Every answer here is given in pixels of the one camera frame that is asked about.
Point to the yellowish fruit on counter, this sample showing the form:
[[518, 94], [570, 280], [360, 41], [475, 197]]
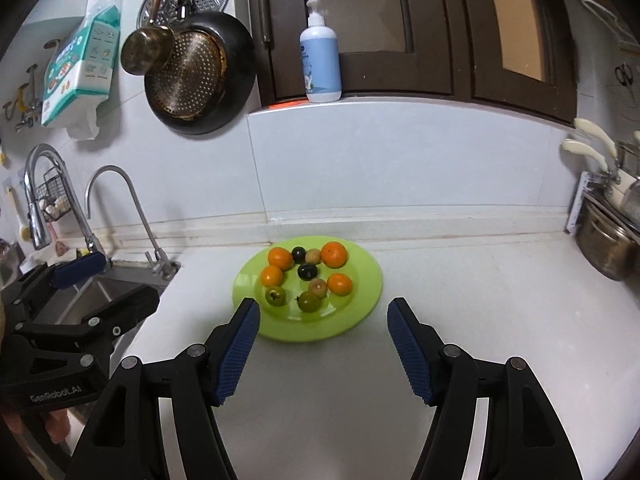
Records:
[[308, 302]]

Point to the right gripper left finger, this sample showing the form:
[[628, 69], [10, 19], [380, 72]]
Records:
[[123, 438]]

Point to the green-yellow round fruit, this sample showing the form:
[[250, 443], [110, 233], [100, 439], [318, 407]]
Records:
[[318, 287]]

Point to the small brass saucepan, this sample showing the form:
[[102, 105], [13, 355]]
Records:
[[147, 50]]

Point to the person's left hand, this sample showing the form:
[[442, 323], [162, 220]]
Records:
[[56, 423]]

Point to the cream pan handle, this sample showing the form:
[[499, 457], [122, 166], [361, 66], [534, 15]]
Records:
[[596, 132], [578, 148]]

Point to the large chrome faucet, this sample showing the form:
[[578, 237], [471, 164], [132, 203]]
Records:
[[37, 202]]

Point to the brown-green round fruit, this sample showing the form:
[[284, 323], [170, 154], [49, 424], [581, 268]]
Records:
[[313, 256]]

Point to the large orange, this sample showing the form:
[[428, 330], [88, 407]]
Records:
[[334, 254]]

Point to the small orange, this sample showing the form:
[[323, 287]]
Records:
[[340, 284]]

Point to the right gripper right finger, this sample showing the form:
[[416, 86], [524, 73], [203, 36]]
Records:
[[524, 437]]

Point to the blue soap dispenser bottle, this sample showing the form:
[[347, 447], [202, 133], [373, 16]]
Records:
[[318, 46]]

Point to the dark plum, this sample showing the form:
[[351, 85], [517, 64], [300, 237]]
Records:
[[299, 254], [307, 271]]

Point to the white wire rack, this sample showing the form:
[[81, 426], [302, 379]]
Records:
[[624, 37]]

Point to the orange fruit front left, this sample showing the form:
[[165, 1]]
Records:
[[281, 258]]

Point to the teal paper towel pack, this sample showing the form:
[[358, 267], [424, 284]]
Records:
[[79, 75]]

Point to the green plate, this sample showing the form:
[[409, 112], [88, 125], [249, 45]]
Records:
[[337, 314]]

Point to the green fruit on plate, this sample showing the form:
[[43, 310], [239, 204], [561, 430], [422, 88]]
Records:
[[275, 296]]

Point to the steel sink basin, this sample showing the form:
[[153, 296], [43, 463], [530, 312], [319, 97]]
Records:
[[69, 306]]

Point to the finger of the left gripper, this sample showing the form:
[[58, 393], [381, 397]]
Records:
[[106, 325], [71, 273]]

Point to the dark plum right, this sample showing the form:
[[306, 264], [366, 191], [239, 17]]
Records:
[[307, 271]]

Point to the orange fruit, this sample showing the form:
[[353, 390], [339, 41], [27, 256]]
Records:
[[271, 276], [281, 258]]

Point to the dark plum left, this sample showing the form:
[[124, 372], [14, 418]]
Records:
[[299, 254]]

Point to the wire sink caddy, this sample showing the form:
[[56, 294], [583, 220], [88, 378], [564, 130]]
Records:
[[51, 196]]

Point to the steel pot on rack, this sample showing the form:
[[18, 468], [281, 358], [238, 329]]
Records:
[[606, 245]]

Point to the black frying pan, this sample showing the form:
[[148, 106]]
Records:
[[209, 76]]

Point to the black scissors on wall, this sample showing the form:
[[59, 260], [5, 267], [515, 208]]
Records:
[[624, 75]]

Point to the dark wooden window frame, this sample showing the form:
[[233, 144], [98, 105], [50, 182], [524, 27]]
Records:
[[515, 54]]

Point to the cream pan handle lower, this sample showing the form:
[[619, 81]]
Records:
[[578, 148]]

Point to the cream pan handle upper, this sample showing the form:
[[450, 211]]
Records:
[[596, 132]]

